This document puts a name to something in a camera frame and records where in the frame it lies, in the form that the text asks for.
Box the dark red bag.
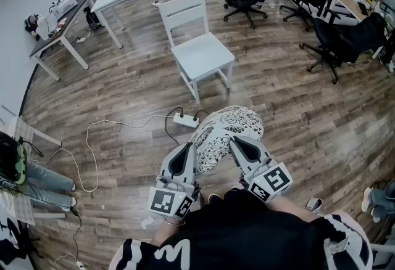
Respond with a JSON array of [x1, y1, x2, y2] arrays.
[[24, 14, 41, 38]]

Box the person's right forearm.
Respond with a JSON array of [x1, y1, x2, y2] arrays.
[[267, 200, 320, 224]]

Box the person's black striped shirt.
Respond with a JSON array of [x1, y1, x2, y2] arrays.
[[109, 190, 373, 270]]

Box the person's left forearm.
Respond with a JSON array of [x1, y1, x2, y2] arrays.
[[151, 218, 186, 247]]

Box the wooden desk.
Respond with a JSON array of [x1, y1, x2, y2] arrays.
[[331, 0, 371, 22]]

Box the floral black white cushion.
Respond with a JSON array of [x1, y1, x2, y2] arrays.
[[188, 105, 265, 179]]

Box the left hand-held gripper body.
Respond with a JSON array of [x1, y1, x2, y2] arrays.
[[148, 176, 201, 221]]

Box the white printer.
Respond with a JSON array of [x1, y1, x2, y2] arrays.
[[51, 0, 78, 17]]

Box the white wooden chair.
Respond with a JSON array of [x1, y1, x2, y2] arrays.
[[157, 0, 236, 105]]

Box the black cable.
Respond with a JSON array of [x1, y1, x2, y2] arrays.
[[164, 107, 186, 148], [193, 109, 214, 121]]

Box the crumpled white paper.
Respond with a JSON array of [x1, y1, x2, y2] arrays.
[[141, 216, 158, 230]]

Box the white cable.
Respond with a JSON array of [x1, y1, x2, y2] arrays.
[[36, 114, 178, 193]]

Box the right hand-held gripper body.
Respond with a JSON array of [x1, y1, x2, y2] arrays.
[[240, 160, 293, 203]]

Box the dark-top white-legged desk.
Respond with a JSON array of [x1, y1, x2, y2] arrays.
[[29, 0, 96, 82]]

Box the black bag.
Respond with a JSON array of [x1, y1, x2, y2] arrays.
[[83, 6, 102, 29]]

